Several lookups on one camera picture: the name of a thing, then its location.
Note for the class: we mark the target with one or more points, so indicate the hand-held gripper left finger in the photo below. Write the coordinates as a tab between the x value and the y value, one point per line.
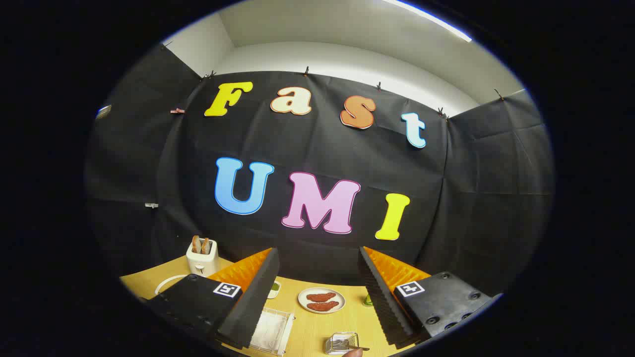
258	297

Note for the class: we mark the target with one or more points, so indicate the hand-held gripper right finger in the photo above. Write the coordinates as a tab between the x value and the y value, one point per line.
382	297

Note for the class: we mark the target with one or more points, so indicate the white plate with meat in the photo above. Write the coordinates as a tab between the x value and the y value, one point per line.
342	297

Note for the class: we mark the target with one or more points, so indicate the green drink bottle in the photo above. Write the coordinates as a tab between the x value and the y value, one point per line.
367	301

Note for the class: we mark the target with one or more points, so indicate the white divided tray with beans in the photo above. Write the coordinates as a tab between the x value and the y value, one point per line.
274	290

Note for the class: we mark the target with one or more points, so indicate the red meat piece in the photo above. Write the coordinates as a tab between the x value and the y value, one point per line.
322	306
320	297

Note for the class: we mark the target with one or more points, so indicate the white toaster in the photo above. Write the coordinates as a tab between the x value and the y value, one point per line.
202	263

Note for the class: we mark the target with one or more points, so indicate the toasted bread slice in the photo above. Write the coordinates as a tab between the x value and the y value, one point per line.
205	246
196	244

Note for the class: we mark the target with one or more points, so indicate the black backdrop cloth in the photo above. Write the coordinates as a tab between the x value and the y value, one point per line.
297	144

